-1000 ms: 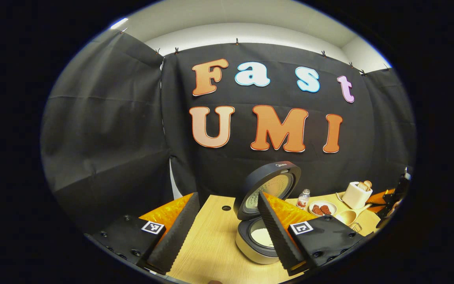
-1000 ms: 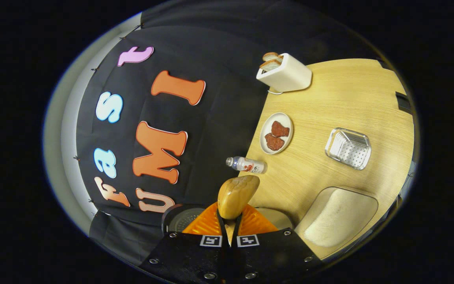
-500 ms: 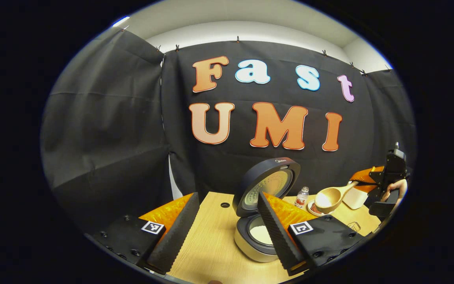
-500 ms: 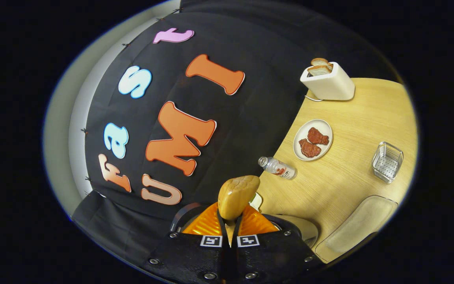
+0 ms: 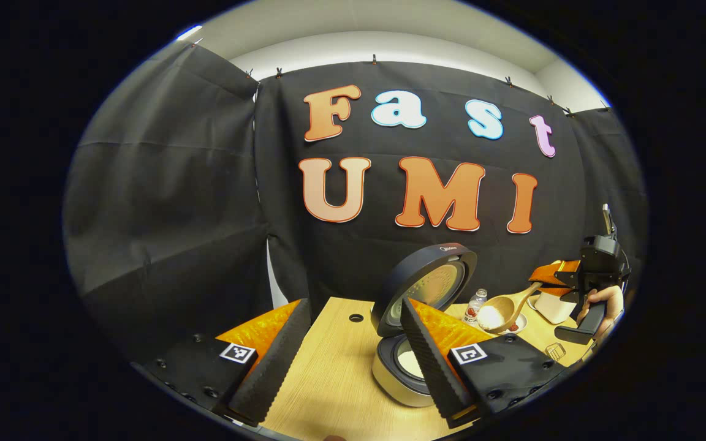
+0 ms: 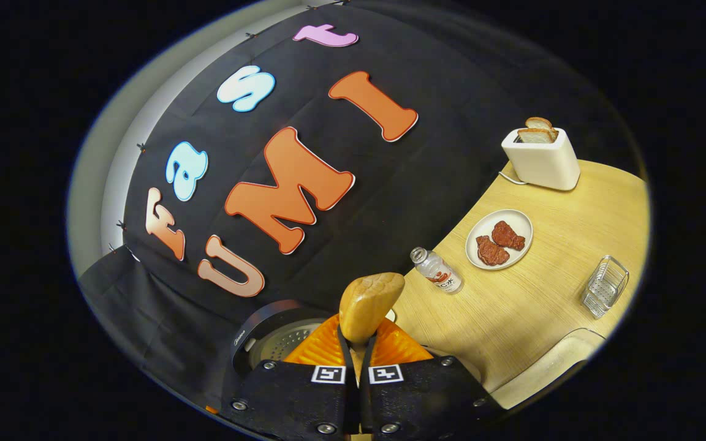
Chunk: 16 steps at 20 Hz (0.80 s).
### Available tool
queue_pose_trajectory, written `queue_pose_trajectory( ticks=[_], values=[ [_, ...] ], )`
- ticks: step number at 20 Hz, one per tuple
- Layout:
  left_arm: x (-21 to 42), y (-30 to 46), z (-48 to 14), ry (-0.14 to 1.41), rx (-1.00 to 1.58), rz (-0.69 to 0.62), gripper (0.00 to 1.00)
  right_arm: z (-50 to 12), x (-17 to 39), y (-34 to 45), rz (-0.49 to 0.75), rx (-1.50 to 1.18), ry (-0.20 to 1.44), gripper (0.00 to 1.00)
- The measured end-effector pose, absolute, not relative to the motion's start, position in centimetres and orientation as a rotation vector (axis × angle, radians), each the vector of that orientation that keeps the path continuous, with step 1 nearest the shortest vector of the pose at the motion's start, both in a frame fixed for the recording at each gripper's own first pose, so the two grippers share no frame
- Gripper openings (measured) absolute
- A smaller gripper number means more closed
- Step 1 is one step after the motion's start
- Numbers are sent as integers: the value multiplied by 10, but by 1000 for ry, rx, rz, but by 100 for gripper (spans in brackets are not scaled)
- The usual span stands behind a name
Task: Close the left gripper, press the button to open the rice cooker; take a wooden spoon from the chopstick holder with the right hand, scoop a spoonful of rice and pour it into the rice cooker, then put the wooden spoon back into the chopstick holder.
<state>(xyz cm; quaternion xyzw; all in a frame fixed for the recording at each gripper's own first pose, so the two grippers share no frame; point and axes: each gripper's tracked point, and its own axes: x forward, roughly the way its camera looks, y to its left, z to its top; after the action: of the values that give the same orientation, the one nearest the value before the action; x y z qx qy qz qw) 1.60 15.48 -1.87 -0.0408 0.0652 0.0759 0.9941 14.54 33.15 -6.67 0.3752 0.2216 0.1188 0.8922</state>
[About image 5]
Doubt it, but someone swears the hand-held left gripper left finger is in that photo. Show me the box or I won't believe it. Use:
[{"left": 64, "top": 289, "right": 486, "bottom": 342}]
[{"left": 135, "top": 298, "right": 311, "bottom": 428}]

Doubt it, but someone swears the wooden spoon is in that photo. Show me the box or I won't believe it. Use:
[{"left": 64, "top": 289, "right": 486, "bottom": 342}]
[{"left": 479, "top": 282, "right": 544, "bottom": 334}]

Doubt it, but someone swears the clear plastic drink bottle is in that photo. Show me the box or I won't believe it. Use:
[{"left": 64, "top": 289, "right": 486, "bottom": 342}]
[{"left": 463, "top": 289, "right": 488, "bottom": 325}]

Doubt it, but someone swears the dark grey rice cooker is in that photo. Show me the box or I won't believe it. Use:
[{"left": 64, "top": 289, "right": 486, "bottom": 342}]
[{"left": 371, "top": 243, "right": 478, "bottom": 408}]

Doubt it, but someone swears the white toaster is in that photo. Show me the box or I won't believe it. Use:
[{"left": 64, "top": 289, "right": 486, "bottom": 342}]
[{"left": 534, "top": 293, "right": 577, "bottom": 325}]

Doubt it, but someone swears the black backdrop cloth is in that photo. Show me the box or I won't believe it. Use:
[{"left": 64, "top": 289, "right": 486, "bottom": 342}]
[{"left": 64, "top": 43, "right": 647, "bottom": 362}]

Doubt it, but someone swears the white round plate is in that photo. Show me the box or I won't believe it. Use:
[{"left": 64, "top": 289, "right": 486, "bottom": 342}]
[{"left": 482, "top": 312, "right": 528, "bottom": 336}]

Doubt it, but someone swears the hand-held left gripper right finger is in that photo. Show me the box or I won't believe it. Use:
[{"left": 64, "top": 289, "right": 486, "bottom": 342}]
[{"left": 400, "top": 298, "right": 574, "bottom": 429}]

